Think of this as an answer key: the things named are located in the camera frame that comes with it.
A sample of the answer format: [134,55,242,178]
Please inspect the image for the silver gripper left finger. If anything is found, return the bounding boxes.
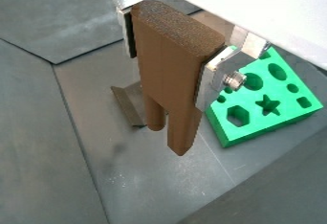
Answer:
[112,0,141,58]

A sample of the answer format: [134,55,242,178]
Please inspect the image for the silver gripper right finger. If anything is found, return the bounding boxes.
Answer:
[194,26,270,111]

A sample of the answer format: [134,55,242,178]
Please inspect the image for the brown two-pronged peg block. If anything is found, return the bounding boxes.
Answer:
[132,0,224,155]

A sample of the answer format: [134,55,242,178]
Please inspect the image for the green foam shape board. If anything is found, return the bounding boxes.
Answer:
[205,47,322,147]

